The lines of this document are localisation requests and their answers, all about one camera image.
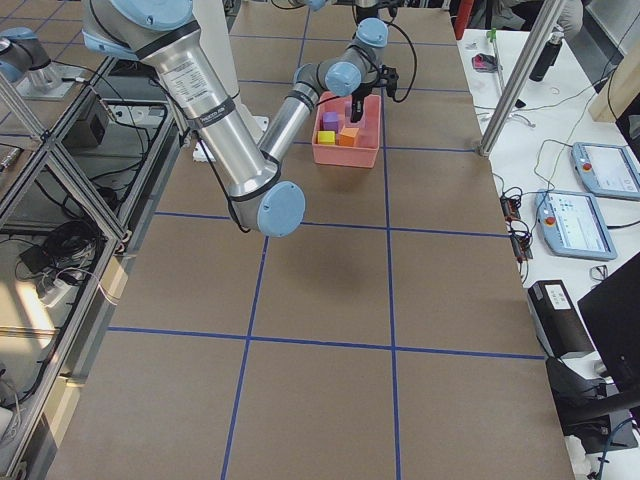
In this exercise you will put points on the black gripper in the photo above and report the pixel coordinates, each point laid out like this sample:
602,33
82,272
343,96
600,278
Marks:
358,99

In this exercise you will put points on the pink plastic bin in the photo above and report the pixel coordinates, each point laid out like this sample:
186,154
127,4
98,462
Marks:
365,154

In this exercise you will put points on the purple foam block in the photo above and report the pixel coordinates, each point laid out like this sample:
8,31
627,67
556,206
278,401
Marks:
331,121

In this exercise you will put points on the far teach pendant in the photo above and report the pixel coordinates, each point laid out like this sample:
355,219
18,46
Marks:
606,170

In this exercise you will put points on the orange foam block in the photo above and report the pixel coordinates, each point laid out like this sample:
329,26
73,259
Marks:
348,137

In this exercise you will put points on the yellow foam block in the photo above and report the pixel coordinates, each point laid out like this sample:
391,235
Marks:
326,137

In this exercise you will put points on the teach pendant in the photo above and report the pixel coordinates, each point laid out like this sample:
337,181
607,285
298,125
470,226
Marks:
572,225
606,170

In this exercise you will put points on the near teach pendant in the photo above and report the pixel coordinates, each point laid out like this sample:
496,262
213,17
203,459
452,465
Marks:
572,225

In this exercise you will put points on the aluminium frame post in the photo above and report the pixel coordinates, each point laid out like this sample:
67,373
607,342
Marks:
541,30

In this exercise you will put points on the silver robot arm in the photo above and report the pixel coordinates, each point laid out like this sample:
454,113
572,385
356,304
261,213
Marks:
21,52
165,35

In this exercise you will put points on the green clamp tool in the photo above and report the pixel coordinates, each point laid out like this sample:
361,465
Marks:
492,35

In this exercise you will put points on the small circuit board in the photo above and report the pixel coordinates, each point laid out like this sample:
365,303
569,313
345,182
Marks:
510,206

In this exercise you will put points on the black monitor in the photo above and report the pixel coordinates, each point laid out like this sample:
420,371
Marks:
610,312

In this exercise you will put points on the pink black pouch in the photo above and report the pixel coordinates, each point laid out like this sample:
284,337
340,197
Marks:
483,63

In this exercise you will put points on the black water bottle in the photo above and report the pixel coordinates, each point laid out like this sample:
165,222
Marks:
547,56

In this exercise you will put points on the long metal rod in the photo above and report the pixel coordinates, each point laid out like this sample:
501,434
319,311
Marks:
499,69

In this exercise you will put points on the black white box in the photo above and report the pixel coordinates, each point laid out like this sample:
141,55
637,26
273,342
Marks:
558,325

